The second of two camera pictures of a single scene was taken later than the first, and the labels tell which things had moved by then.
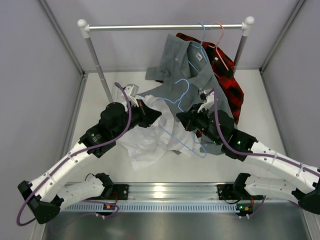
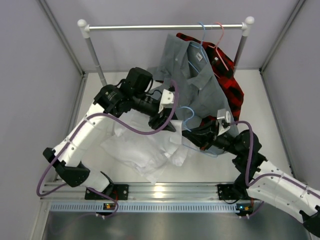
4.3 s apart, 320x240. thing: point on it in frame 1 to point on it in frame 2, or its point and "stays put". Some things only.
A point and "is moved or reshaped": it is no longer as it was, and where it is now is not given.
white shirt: (146, 144) is moved or reshaped
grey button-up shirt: (188, 80) stays put
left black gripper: (148, 115) to (155, 122)
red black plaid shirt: (224, 68) stays put
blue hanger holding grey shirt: (201, 46) stays put
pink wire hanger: (217, 50) stays put
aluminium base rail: (172, 193) stays put
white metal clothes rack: (247, 23) stays put
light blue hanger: (176, 102) to (195, 150)
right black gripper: (188, 118) to (204, 136)
